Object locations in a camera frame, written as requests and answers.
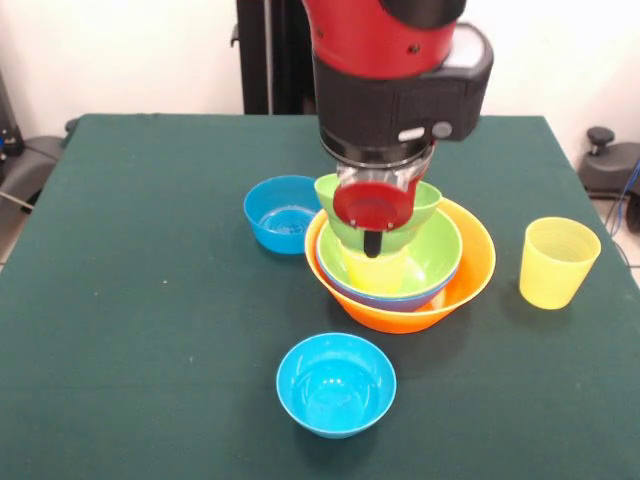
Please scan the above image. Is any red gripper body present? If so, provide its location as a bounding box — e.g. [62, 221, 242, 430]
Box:
[332, 172, 422, 233]

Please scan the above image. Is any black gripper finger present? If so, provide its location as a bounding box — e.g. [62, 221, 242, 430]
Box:
[363, 229, 383, 260]

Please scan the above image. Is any opaque yellow cup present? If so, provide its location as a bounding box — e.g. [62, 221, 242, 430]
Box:
[339, 239, 417, 295]

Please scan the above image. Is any small green bowl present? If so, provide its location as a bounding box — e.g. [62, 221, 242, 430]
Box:
[313, 173, 444, 257]

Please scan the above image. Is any large green bowl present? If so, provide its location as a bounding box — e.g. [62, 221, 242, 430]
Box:
[315, 209, 463, 298]

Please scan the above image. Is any large blue bowl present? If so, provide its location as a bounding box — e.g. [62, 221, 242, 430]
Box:
[315, 239, 461, 314]

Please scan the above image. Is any small ribbed blue bowl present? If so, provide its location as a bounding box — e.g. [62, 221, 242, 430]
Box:
[243, 175, 324, 255]

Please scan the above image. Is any large orange bowl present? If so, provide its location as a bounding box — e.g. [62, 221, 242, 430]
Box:
[303, 197, 498, 335]

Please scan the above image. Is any small cyan bowl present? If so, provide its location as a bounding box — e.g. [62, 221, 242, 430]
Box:
[275, 332, 398, 440]

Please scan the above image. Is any dark green tablecloth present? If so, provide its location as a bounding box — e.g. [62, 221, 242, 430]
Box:
[0, 113, 640, 480]

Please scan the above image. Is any translucent yellow-green cup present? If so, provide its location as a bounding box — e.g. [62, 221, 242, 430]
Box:
[518, 216, 602, 311]

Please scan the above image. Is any dark grey base foot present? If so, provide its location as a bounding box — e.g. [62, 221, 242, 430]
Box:
[578, 126, 640, 201]
[0, 134, 67, 211]

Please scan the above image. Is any black equipment rack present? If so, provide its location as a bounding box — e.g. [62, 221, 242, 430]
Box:
[0, 69, 24, 156]

